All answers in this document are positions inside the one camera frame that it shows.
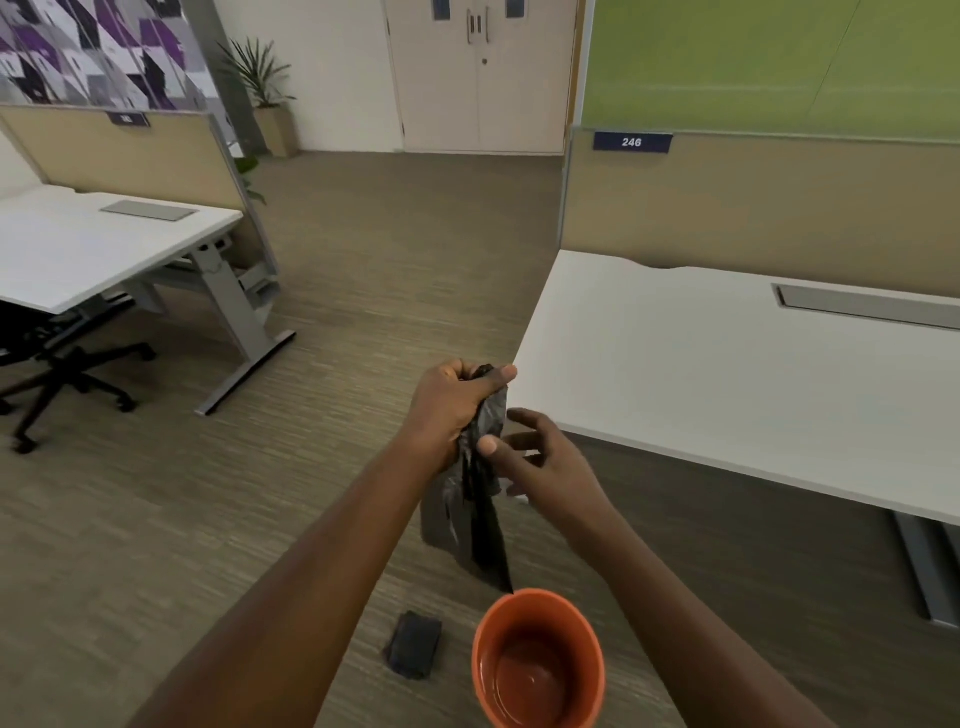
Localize person's left hand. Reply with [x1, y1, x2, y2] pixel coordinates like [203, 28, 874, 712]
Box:
[403, 358, 519, 474]

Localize person's right hand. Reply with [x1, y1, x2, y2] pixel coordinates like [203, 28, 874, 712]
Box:
[477, 408, 613, 538]

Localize black plastic bag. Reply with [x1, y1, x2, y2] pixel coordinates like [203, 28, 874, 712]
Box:
[420, 364, 517, 595]

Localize person's left forearm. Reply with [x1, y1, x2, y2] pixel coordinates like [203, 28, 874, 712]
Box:
[126, 442, 445, 728]

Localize person's right forearm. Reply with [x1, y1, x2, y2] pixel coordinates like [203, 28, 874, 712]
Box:
[566, 504, 835, 728]

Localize folded black plastic bags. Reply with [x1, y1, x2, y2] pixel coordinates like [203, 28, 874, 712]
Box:
[384, 610, 444, 681]

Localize orange plastic bin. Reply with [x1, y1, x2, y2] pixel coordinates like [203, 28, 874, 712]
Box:
[471, 588, 607, 728]

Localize white desk with curved edge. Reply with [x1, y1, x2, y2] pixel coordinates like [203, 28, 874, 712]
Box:
[510, 249, 960, 527]

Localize blue number label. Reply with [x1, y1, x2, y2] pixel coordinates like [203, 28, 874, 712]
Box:
[592, 131, 674, 155]

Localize white double door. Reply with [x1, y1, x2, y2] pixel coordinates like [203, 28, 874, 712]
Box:
[382, 0, 584, 156]

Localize beige desk partition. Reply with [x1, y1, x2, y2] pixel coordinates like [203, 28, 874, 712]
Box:
[0, 105, 250, 213]
[558, 127, 960, 298]

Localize small green plant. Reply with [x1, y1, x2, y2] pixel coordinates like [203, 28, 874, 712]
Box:
[234, 155, 268, 206]

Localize beige planter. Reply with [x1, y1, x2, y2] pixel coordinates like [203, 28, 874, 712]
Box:
[253, 103, 301, 159]

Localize green potted plant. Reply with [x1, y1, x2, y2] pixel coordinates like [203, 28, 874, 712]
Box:
[217, 37, 297, 110]

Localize grey column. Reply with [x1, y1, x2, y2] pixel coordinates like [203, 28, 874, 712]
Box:
[182, 0, 271, 159]

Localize black office chair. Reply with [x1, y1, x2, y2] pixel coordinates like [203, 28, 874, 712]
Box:
[0, 296, 159, 456]

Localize grey desk leg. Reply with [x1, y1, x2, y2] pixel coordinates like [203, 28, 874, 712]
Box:
[891, 510, 960, 630]

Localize purple patterned glass panel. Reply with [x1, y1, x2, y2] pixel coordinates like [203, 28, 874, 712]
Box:
[0, 0, 226, 114]

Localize grey desk cable cover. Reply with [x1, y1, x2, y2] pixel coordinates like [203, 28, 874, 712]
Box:
[99, 199, 199, 223]
[772, 283, 960, 332]

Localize green wall panel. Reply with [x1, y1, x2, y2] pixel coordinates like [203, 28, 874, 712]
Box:
[581, 0, 960, 142]

